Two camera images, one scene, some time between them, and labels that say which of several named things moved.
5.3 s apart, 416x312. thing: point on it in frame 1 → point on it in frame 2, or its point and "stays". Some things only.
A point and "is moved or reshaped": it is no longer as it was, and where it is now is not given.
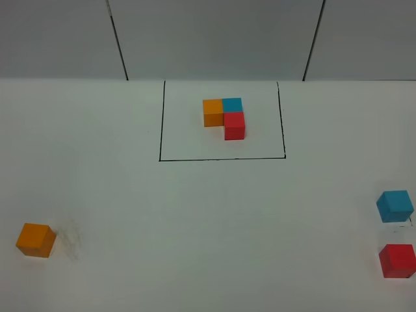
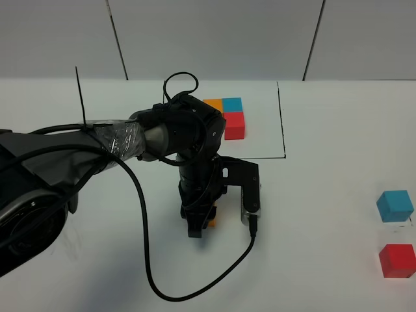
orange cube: [36, 240] is moved or reshaped
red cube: [398, 260] stays
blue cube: [394, 206] stays
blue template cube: [233, 104] stays
